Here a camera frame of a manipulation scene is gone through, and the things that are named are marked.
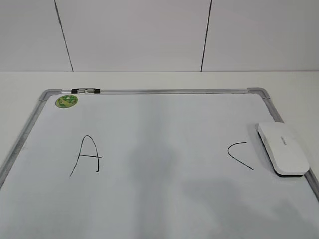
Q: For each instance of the white board eraser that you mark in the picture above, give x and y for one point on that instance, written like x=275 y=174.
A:
x=286 y=155

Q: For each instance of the round green magnet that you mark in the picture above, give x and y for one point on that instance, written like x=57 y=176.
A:
x=66 y=101

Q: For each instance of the white board with grey frame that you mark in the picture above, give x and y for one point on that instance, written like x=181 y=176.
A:
x=162 y=164

